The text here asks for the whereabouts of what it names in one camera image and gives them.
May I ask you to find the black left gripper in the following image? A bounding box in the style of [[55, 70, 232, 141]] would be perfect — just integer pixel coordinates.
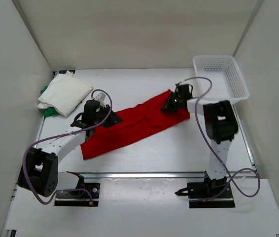
[[93, 104, 122, 128]]

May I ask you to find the red t-shirt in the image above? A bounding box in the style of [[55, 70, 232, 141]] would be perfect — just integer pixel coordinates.
[[80, 90, 190, 160]]

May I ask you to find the white t-shirt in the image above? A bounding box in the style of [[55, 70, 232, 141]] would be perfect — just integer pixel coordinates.
[[48, 73, 94, 118]]

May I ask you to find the green t-shirt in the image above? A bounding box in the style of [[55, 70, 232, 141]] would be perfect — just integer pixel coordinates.
[[37, 86, 59, 118]]

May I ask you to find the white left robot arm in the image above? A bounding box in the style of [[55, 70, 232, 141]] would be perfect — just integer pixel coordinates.
[[17, 99, 122, 197]]

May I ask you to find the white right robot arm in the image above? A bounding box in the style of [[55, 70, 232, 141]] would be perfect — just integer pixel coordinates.
[[161, 84, 239, 198]]

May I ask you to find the white plastic laundry basket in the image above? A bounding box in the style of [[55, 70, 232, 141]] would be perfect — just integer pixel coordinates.
[[193, 55, 249, 105]]

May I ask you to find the dark table label sticker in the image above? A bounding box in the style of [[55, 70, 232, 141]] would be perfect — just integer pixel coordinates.
[[58, 70, 75, 74]]

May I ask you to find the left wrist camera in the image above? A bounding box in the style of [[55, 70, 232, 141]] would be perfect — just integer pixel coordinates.
[[92, 92, 106, 108]]

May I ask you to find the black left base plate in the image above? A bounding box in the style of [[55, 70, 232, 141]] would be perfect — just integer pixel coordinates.
[[54, 181, 101, 207]]

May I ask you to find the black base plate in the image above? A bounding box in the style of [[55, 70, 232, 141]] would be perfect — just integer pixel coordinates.
[[174, 182, 236, 209], [54, 181, 101, 207]]

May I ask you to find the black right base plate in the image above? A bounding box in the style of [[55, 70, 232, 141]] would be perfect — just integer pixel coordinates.
[[174, 182, 236, 209]]

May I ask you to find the aluminium rail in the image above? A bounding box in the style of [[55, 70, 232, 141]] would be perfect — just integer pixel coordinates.
[[63, 172, 256, 180]]

